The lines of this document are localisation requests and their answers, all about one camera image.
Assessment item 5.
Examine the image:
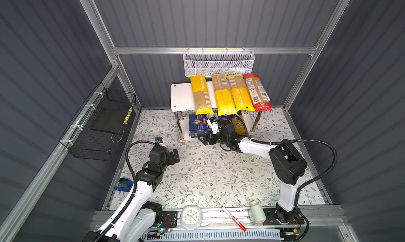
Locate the blue yellow spaghetti bag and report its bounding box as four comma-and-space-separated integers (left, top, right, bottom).
232, 115, 246, 136

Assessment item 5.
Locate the black wire basket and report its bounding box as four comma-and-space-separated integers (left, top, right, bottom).
60, 84, 137, 161

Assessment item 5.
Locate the blue Barilla pasta box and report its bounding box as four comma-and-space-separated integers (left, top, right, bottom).
189, 114, 212, 138

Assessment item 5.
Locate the red spaghetti bag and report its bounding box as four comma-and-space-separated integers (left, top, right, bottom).
243, 74, 273, 112

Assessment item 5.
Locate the yellow Pastatime bag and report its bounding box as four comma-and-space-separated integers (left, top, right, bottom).
227, 74, 255, 111
189, 75, 214, 115
211, 74, 237, 116

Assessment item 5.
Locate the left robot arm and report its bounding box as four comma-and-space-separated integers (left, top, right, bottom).
83, 137, 180, 242

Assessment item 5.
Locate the yellow green brush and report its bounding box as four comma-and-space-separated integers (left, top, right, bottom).
123, 107, 133, 125

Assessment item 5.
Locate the small white bottle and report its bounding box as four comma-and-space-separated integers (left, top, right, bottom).
248, 200, 266, 224

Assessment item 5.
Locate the floral table mat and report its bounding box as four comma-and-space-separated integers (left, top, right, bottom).
109, 106, 327, 211

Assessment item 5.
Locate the white slotted cable duct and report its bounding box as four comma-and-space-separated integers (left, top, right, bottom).
141, 228, 284, 242

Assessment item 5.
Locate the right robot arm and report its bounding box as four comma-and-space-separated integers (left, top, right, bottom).
198, 115, 338, 224

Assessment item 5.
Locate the white two-tier shelf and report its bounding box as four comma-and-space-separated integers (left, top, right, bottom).
171, 83, 264, 142

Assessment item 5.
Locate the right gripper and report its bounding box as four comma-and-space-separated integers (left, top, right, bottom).
198, 130, 230, 146

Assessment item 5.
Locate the mint alarm clock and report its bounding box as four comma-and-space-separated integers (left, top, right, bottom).
179, 205, 203, 230

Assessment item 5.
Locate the white wire mesh basket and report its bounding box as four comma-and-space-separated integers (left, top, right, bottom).
182, 50, 255, 77

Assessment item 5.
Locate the blue object at left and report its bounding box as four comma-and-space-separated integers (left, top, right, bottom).
113, 178, 134, 192

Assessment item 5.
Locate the blue Barilla spaghetti box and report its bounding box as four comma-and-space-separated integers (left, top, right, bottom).
218, 115, 235, 123

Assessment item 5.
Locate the red white marker pen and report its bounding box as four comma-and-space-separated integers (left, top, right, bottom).
221, 206, 247, 232

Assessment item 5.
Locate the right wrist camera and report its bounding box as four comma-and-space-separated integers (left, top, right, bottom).
207, 116, 219, 134

